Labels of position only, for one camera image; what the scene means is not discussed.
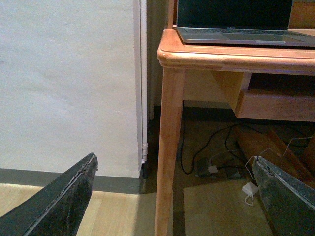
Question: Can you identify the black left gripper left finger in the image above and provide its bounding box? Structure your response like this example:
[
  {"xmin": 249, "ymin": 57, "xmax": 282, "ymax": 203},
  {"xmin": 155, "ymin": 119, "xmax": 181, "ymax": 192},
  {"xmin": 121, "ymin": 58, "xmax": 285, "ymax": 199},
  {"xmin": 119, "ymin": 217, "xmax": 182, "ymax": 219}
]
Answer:
[{"xmin": 0, "ymin": 153, "xmax": 98, "ymax": 236}]

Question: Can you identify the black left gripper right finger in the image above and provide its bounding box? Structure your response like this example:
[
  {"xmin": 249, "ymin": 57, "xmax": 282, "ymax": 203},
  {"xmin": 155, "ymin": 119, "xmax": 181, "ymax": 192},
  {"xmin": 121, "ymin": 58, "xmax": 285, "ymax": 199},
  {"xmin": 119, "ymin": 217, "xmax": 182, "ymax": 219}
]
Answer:
[{"xmin": 252, "ymin": 156, "xmax": 315, "ymax": 236}]

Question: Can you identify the white power adapter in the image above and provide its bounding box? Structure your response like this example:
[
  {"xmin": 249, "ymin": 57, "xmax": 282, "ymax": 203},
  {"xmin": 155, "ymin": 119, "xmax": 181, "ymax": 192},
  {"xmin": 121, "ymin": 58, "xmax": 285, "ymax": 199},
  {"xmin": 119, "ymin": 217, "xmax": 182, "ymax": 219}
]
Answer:
[{"xmin": 242, "ymin": 182, "xmax": 259, "ymax": 196}]

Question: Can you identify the black power strip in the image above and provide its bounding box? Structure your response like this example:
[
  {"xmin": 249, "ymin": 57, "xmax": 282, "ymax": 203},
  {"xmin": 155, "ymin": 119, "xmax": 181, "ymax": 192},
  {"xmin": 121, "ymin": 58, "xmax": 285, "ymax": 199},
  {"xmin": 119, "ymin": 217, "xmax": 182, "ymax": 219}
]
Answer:
[{"xmin": 195, "ymin": 158, "xmax": 243, "ymax": 179}]

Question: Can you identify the wooden keyboard drawer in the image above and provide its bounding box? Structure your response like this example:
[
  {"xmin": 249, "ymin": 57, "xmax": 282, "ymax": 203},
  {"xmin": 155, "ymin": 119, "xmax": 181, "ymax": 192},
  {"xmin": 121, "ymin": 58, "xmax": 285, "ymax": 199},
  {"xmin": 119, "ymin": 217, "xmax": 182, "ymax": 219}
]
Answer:
[{"xmin": 234, "ymin": 73, "xmax": 315, "ymax": 122}]

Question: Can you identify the wooden desk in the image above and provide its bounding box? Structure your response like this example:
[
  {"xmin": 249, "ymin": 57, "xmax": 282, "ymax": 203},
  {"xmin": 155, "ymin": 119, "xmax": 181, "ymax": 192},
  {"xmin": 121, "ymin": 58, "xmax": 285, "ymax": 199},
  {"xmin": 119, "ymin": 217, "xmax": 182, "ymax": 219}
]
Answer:
[{"xmin": 155, "ymin": 0, "xmax": 315, "ymax": 236}]

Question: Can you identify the grey open laptop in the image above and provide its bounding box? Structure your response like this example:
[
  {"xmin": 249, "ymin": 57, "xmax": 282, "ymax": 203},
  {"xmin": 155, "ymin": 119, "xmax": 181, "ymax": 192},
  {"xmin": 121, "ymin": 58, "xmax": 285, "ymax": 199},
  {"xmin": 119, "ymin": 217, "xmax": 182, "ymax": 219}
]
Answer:
[{"xmin": 177, "ymin": 0, "xmax": 315, "ymax": 47}]

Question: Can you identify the black floor cable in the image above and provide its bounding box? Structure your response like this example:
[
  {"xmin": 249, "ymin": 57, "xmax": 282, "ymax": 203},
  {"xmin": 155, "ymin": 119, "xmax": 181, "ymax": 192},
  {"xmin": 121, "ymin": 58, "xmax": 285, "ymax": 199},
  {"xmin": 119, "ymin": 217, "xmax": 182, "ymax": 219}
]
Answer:
[{"xmin": 179, "ymin": 122, "xmax": 264, "ymax": 175}]

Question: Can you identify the white wall conduit pipe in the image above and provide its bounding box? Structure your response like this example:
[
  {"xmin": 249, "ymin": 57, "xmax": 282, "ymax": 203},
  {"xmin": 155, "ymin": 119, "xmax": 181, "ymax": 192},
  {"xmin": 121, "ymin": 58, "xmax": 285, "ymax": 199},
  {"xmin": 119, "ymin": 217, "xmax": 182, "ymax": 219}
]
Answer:
[{"xmin": 133, "ymin": 0, "xmax": 148, "ymax": 166}]

